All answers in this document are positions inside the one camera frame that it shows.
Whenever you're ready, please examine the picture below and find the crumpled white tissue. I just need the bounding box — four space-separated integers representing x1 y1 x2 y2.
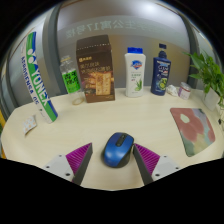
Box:
165 84 180 98

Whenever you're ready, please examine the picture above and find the green plant in white pot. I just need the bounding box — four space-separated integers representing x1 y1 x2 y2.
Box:
183 49 224 114

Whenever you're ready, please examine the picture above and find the clear bottle with green label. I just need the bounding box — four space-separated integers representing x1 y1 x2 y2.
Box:
59 55 86 106

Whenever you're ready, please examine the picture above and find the white bottle with blue cap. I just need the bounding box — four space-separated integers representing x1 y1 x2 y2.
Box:
124 46 147 99

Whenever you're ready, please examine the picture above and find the small white patterned packet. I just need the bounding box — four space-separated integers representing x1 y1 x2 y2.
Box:
22 114 38 136

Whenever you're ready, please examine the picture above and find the white green shuttlecock tube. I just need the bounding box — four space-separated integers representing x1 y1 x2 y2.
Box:
20 31 59 124

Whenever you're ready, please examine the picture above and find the dark blue pump bottle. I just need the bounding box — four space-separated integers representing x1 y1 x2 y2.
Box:
150 43 172 97

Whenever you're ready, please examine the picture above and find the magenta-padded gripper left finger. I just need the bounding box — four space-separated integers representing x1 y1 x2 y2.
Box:
42 142 94 186

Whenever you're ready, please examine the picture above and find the brown carton box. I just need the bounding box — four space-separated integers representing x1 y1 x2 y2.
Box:
75 34 116 104

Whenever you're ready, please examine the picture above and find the small jar with white lid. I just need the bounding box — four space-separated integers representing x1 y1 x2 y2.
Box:
177 81 193 101

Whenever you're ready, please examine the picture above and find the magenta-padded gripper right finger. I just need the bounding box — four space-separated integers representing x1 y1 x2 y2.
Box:
132 143 183 186

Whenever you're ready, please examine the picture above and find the blue computer mouse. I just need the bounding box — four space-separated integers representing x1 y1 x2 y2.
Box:
101 132 136 169

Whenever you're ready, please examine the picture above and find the floral print mouse pad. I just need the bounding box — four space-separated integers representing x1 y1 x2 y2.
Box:
169 107 217 158

